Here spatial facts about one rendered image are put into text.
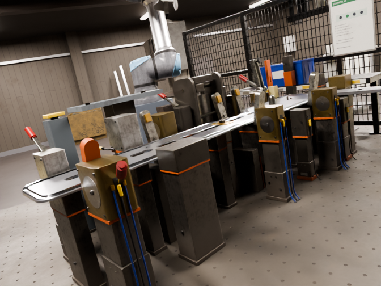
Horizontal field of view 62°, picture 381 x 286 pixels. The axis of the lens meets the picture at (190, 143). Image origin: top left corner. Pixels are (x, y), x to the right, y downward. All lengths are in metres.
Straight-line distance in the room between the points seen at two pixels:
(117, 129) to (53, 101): 8.59
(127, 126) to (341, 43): 1.36
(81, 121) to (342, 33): 7.13
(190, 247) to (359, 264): 0.42
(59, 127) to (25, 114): 8.48
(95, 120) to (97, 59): 2.18
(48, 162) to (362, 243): 0.88
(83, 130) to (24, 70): 2.40
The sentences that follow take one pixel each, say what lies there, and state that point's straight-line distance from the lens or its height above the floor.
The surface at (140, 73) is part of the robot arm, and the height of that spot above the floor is 1.25.
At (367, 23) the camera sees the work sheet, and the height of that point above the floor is 1.28.
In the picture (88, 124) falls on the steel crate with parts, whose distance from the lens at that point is 8.41.
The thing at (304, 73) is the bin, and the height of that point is 1.09.
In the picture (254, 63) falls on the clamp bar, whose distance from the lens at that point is 1.65.
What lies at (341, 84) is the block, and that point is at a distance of 1.72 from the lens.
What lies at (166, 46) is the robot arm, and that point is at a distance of 1.72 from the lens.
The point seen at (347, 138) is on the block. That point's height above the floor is 0.79.
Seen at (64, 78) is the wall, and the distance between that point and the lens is 9.70.
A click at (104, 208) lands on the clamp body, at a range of 0.69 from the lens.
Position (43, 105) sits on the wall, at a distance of 9.66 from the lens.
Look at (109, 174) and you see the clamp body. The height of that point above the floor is 1.04.
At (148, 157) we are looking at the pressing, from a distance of 0.91.
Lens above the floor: 1.21
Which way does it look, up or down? 12 degrees down
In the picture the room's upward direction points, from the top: 11 degrees counter-clockwise
